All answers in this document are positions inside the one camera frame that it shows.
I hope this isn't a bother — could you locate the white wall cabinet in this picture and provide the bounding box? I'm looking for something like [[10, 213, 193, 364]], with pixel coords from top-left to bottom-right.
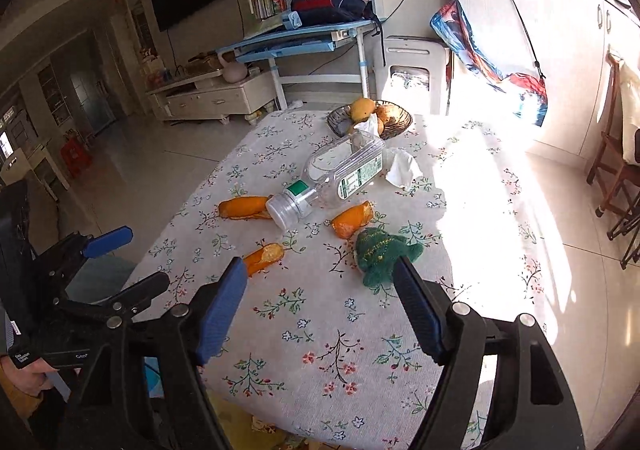
[[450, 0, 639, 167]]

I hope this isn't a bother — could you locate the pink ceramic jug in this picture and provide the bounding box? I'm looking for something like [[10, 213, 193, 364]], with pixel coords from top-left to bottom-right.
[[217, 54, 248, 84]]

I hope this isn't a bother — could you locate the person's left hand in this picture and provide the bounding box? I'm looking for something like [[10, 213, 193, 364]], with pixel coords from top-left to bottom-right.
[[1, 355, 55, 397]]

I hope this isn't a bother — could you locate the woven fruit basket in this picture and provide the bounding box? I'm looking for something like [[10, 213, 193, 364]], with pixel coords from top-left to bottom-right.
[[326, 99, 412, 140]]

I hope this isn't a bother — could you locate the blue children's study desk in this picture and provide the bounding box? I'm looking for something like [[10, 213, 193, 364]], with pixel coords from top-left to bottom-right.
[[216, 20, 376, 110]]

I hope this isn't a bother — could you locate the colourful kite with frame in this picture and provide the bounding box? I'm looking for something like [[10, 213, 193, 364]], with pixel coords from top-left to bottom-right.
[[430, 0, 548, 127]]

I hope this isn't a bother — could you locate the white plastic stool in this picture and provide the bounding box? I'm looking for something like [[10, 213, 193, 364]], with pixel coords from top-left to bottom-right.
[[374, 36, 450, 114]]

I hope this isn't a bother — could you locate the white tissue near basket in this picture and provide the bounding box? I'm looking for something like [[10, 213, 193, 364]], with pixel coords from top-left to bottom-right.
[[383, 147, 423, 190]]

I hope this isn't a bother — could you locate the green plush christmas tree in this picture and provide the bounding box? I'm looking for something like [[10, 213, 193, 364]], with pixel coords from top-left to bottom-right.
[[354, 228, 424, 288]]

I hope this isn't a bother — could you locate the wooden chair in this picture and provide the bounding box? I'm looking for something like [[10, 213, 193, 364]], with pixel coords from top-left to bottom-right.
[[584, 52, 640, 272]]

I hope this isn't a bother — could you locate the clear plastic water bottle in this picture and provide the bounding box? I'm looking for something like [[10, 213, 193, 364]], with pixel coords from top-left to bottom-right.
[[266, 132, 385, 230]]

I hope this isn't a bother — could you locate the floral white tablecloth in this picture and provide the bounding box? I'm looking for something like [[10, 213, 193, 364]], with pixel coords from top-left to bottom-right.
[[132, 111, 574, 449]]

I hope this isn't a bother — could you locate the white tv cabinet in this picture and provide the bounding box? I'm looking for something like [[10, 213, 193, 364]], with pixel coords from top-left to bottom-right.
[[146, 72, 278, 124]]

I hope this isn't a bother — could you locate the orange peel piece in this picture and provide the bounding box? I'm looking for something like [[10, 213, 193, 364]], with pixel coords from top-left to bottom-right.
[[331, 201, 373, 239]]

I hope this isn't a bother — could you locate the orange peel long front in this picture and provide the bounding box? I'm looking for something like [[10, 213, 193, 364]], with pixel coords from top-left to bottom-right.
[[243, 243, 284, 277]]

